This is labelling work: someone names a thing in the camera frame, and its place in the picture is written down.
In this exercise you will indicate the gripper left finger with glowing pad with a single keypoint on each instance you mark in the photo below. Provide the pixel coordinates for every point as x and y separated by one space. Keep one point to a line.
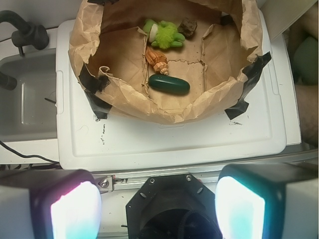
49 204

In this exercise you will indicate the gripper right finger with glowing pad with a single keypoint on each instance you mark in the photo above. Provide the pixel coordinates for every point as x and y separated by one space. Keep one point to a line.
268 201

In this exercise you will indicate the brown rough rock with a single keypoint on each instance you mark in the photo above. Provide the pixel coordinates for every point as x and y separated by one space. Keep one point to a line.
187 27

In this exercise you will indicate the white plastic bin lid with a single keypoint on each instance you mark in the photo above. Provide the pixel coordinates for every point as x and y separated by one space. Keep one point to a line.
268 127

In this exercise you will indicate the grey sink basin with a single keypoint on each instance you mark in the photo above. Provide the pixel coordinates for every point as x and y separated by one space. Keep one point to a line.
28 112

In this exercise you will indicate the black tape strip left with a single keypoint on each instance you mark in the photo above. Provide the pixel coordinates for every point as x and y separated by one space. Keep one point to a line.
92 86

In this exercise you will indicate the black tape strip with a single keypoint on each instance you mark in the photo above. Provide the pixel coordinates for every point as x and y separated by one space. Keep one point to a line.
253 73
92 86

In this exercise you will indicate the black tape strip right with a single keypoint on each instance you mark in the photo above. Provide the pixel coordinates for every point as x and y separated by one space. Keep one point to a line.
253 73

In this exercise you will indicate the dark green oblong capsule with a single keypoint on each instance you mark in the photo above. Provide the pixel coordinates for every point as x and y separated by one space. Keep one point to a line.
168 84

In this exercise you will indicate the black faucet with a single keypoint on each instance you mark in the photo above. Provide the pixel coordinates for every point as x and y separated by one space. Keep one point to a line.
27 33

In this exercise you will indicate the tan spiral seashell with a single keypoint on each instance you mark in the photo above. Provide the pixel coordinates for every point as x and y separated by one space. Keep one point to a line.
157 60

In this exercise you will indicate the crumpled brown paper bag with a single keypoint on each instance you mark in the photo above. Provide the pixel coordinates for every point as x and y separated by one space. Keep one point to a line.
108 38

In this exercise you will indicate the green plush toy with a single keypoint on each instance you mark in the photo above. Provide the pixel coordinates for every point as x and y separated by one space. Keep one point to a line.
163 34

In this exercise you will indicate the black octagonal mount plate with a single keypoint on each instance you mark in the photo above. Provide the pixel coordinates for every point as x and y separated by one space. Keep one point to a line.
172 207

